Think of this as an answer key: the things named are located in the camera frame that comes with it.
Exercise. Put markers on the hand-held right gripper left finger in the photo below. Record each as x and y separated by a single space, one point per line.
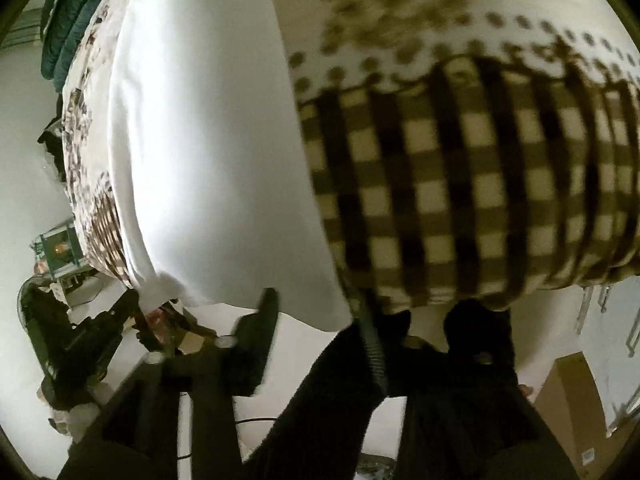
257 330

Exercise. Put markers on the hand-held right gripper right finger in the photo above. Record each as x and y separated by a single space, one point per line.
480 330

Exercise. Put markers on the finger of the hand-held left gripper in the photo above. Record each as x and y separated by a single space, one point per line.
125 307

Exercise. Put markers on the white cloth garment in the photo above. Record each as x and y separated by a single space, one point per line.
200 135

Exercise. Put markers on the small green stand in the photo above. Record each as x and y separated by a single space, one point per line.
57 250

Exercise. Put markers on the person's black pants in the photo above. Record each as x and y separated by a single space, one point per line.
320 400

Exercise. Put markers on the brown cardboard box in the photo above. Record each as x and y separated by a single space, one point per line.
575 405

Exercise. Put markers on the metal rack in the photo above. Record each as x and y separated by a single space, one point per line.
627 320

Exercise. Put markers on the checked printed bed sheet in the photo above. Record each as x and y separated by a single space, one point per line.
450 170

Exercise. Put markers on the green quilted blanket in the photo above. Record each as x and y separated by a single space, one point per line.
70 15

